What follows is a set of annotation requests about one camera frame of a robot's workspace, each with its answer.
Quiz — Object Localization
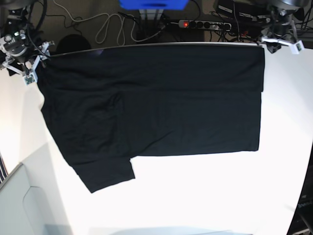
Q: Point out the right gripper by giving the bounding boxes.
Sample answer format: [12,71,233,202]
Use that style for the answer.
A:
[0,40,55,78]

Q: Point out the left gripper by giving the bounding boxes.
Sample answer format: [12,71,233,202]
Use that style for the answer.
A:
[259,24,299,54]

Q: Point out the black T-shirt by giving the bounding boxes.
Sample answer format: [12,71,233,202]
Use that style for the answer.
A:
[37,45,265,192]

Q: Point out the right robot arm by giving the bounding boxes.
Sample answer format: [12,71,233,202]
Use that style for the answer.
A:
[0,0,55,85]

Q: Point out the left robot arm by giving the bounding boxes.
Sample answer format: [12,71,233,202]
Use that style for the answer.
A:
[256,0,308,54]

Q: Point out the grey power strip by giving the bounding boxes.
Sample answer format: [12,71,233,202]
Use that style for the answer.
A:
[178,20,232,32]

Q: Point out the blue plastic box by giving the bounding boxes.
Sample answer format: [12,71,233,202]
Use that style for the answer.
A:
[119,0,189,10]

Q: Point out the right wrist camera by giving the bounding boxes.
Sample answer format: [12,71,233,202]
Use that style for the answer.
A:
[22,72,38,86]

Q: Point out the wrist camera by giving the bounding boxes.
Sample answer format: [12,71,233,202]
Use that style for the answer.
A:
[22,72,38,86]
[290,40,305,54]

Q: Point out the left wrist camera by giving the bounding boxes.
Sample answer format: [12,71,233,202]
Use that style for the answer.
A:
[290,40,305,54]

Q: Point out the grey looped cable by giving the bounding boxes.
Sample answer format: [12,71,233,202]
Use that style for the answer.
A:
[53,0,162,45]

